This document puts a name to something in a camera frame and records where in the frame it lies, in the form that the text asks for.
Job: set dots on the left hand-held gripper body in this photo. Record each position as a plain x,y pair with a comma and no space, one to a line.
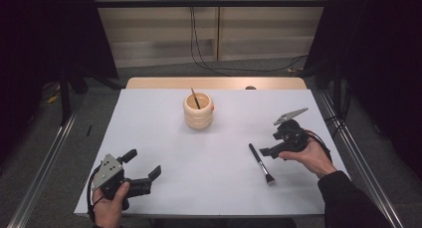
107,173

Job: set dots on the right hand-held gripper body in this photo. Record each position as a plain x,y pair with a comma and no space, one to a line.
293,136

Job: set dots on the black makeup brush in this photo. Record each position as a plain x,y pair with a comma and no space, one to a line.
260,161

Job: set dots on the cream ribbed cup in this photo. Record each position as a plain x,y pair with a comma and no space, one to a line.
198,118

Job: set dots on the thin black orange-tipped brush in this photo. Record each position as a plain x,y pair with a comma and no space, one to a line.
195,100

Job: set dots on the person's right hand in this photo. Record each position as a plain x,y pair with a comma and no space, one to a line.
315,160

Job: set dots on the person's left hand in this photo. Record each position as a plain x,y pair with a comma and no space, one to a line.
109,213

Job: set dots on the small black floor object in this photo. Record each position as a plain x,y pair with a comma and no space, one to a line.
89,130

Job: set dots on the white table mat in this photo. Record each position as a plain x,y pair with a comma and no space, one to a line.
212,188

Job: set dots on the black metal stand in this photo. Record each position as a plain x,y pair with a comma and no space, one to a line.
337,88
65,98

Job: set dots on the dark round table grommet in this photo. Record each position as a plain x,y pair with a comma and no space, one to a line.
250,87

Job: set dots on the yellow floor marker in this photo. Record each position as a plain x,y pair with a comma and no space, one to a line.
53,98

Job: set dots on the black curtain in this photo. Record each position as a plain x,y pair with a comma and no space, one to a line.
40,39
381,55

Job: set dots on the black horizontal bar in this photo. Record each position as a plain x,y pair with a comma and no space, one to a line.
212,3

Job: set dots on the aluminium floor rail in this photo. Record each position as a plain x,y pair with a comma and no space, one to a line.
43,165
365,168

